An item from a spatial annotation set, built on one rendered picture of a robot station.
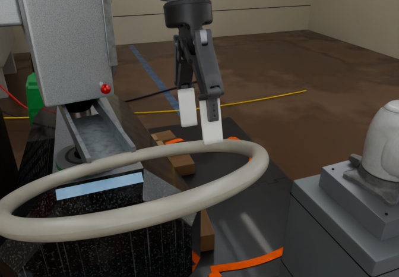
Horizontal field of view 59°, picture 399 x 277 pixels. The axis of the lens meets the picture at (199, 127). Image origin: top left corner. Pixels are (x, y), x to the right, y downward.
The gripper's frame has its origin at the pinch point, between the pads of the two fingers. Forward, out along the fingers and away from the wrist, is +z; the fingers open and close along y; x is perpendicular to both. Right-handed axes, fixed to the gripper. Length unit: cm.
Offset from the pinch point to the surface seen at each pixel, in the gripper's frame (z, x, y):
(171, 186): 41, -7, 75
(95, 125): 8, 17, 56
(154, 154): 11.9, 4.3, 28.3
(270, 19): -46, -342, 614
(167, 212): 5.9, 9.6, -16.3
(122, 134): 7.6, 10.9, 37.6
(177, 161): 71, -34, 193
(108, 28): -21, 9, 58
